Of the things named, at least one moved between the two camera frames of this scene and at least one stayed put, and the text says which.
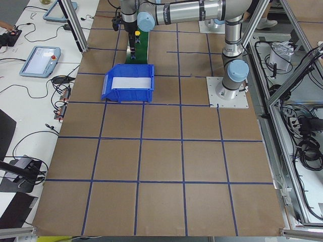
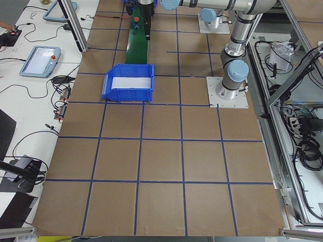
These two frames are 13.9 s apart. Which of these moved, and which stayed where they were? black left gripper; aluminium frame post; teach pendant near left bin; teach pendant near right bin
Moved: black left gripper
Stayed: teach pendant near left bin; aluminium frame post; teach pendant near right bin
